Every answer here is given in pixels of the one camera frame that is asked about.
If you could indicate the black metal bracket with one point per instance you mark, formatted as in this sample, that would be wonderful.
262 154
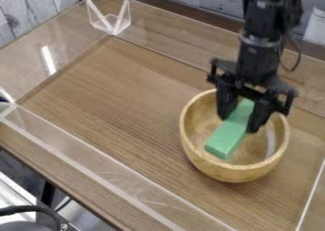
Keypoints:
48 218

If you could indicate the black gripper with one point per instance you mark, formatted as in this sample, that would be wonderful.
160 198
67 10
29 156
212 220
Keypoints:
251 78

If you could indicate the green rectangular block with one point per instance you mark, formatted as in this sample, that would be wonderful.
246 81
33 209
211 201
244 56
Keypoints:
228 134

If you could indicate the brown wooden bowl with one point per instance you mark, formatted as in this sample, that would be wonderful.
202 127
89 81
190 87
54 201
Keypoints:
258 153

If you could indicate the clear acrylic tray walls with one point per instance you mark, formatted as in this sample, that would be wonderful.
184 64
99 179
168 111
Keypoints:
107 110

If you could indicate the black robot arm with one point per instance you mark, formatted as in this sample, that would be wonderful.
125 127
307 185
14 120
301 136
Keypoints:
270 19

